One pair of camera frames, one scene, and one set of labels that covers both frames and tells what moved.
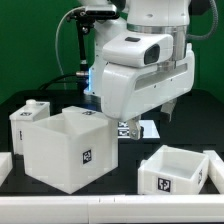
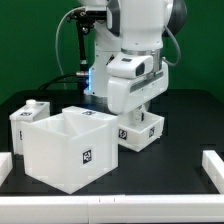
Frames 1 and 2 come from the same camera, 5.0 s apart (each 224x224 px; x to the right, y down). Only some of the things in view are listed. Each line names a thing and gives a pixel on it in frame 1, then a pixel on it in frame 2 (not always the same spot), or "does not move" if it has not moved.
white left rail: (6, 165) does not move
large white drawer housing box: (70, 150) does not move
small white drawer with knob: (32, 111) does not move
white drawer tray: (173, 169) to (137, 135)
